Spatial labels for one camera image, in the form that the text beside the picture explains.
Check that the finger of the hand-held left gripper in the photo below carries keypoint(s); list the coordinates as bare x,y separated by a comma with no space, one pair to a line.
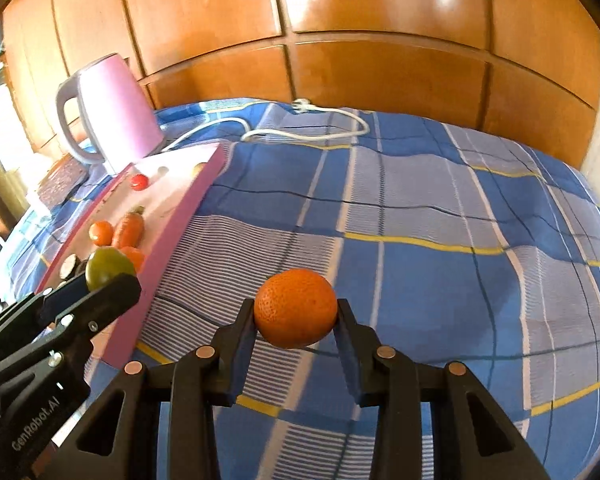
62,297
112,297

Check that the green round fruit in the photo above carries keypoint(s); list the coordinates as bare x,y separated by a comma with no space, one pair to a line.
107,265

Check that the bright window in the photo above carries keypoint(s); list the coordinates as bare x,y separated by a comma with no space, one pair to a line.
0,135

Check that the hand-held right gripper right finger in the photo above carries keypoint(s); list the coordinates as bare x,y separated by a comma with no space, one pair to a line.
347,355

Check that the pink electric kettle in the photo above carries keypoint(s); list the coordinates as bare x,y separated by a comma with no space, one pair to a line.
120,110

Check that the pink rimmed tray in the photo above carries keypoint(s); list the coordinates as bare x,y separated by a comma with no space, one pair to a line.
175,210

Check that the white power plug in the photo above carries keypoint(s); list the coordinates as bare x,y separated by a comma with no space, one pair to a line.
301,104

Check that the small yellow-green fruit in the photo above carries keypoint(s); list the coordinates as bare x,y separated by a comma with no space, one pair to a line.
198,168

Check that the red tomato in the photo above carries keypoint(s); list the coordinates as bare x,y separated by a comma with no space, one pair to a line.
139,182

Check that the silver embossed tissue box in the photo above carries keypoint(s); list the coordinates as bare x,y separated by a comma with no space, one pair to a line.
60,182

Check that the small orange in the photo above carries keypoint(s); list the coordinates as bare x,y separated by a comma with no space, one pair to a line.
295,307
101,233
135,257

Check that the blue plaid cloth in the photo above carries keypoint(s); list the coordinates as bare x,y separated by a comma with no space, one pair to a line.
430,210

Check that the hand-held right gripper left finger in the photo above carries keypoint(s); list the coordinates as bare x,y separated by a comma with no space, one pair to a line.
245,340

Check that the orange carrot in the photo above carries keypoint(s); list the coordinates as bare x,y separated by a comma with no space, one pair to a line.
129,230

